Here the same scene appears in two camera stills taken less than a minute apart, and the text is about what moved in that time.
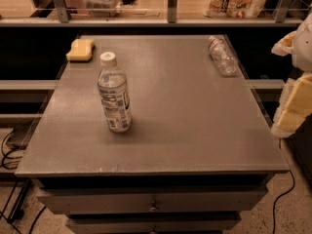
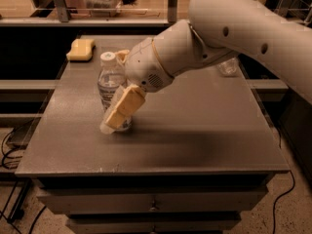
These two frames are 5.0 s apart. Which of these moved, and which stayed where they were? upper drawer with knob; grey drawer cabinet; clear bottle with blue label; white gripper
Moved: white gripper
Stayed: clear bottle with blue label; upper drawer with knob; grey drawer cabinet
